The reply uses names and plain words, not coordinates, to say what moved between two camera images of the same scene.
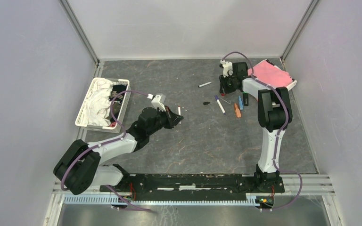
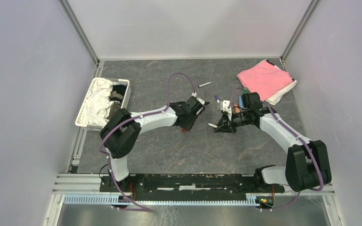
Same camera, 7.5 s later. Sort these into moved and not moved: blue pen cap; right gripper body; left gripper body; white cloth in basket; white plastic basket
Moved: right gripper body; left gripper body
Not moved: white cloth in basket; blue pen cap; white plastic basket
